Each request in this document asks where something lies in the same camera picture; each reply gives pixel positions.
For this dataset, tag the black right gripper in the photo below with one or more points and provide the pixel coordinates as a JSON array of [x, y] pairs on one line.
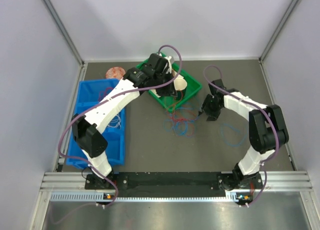
[[212, 115]]

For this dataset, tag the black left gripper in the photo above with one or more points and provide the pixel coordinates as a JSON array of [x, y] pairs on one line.
[[170, 91]]

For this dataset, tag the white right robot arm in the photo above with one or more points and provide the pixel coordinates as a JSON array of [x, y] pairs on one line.
[[267, 130]]

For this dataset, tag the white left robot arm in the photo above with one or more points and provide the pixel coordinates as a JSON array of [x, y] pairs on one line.
[[88, 129]]

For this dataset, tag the dark green mug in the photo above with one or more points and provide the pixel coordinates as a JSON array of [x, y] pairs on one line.
[[180, 94]]

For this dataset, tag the green plastic tray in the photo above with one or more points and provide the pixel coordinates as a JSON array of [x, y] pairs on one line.
[[192, 88]]

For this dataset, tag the red patterned small plate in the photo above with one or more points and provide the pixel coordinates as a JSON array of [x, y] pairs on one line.
[[115, 73]]

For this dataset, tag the grey slotted cable duct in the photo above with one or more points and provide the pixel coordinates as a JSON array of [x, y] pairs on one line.
[[102, 197]]

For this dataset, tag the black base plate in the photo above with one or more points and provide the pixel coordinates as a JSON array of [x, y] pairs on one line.
[[176, 184]]

